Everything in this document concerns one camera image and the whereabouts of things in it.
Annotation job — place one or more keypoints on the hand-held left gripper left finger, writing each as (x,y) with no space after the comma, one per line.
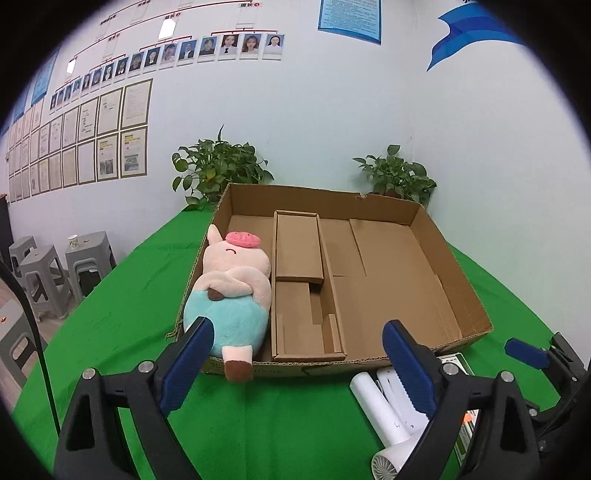
(189,364)

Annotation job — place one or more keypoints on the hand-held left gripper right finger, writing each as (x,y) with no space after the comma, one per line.
(406,364)

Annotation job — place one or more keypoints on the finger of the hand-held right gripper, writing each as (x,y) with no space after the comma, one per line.
(526,353)
(551,422)

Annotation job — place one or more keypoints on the white device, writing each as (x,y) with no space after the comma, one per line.
(390,385)

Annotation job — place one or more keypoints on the white hair dryer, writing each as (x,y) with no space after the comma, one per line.
(374,401)

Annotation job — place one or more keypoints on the green and white medicine box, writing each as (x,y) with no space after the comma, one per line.
(461,362)

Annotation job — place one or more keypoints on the large cardboard box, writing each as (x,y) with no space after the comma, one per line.
(392,258)

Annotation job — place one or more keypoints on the green tablecloth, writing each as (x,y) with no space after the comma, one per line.
(138,286)

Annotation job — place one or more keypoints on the pink pig plush toy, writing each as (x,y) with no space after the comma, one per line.
(235,277)

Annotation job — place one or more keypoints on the narrow cardboard insert tray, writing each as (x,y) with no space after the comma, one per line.
(295,318)

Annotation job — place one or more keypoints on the grey plastic stool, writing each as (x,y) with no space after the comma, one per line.
(14,337)
(41,277)
(21,249)
(90,258)

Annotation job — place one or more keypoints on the small flat cardboard box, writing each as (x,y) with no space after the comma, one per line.
(298,244)

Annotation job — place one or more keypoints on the small green potted plant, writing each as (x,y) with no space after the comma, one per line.
(397,175)

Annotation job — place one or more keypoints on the bushy green potted plant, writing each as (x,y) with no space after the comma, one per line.
(217,161)

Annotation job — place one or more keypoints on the black cabinet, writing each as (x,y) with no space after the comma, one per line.
(4,226)

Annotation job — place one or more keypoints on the group of framed certificates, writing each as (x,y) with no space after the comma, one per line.
(87,138)

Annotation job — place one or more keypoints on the row of portrait photos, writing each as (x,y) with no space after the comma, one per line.
(184,50)

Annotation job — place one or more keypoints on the blue notice poster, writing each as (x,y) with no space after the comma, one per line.
(351,18)

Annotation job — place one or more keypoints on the blue wall poster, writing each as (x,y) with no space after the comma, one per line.
(18,110)
(44,78)

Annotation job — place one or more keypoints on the blue wall decal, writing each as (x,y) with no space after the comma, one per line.
(466,34)

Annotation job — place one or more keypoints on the wall chart cards with lines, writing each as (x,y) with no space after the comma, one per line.
(166,25)

